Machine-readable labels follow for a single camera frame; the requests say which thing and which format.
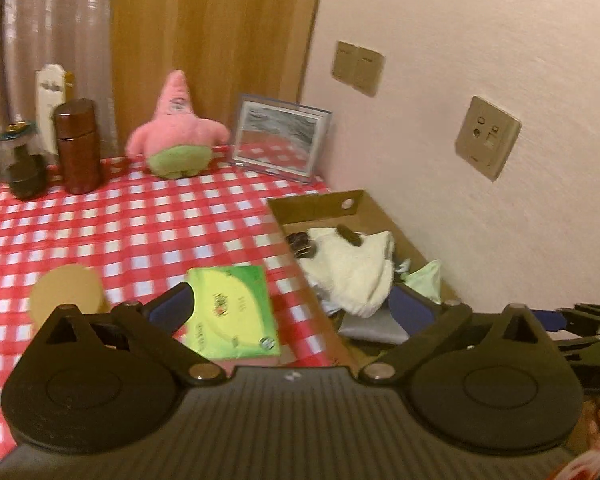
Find beige wall socket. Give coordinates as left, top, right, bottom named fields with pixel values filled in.
left=455, top=96, right=523, bottom=182

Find red checked tablecloth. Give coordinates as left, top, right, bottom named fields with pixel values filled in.
left=0, top=144, right=353, bottom=463

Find pink starfish plush toy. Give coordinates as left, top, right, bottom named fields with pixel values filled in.
left=126, top=70, right=231, bottom=180

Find cream fluffy plush dark patches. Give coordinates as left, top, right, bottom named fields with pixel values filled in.
left=286, top=226, right=397, bottom=319

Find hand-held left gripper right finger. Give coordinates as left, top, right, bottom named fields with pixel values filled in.
left=357, top=285, right=554, bottom=386

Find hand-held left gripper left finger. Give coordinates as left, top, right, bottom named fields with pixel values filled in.
left=44, top=282, right=227, bottom=387

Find red white printed cloth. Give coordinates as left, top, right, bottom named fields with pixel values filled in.
left=552, top=447, right=600, bottom=480

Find glass jar with dark base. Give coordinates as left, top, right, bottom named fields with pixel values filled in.
left=0, top=122, right=49, bottom=202

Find brown cardboard box tray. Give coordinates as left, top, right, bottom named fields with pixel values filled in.
left=267, top=190, right=473, bottom=376

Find round tan coaster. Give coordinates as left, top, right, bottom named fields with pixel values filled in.
left=29, top=263, right=105, bottom=335

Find grey cloth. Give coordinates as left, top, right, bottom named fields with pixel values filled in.
left=337, top=307, right=409, bottom=346

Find small framed mirror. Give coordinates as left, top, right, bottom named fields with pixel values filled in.
left=232, top=93, right=334, bottom=184

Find wooden door panel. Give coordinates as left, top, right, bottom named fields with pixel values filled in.
left=111, top=0, right=327, bottom=162

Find beige patterned curtain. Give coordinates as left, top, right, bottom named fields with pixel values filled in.
left=0, top=0, right=117, bottom=202

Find brown wooden canister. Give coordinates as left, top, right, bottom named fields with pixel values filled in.
left=52, top=99, right=104, bottom=195

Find green tissue box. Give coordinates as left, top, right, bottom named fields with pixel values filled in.
left=180, top=264, right=282, bottom=362

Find beige wall switch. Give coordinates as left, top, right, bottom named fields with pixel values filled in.
left=357, top=46, right=386, bottom=97
left=332, top=40, right=360, bottom=85

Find light green cloth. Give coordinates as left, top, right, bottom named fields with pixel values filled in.
left=399, top=259, right=444, bottom=304

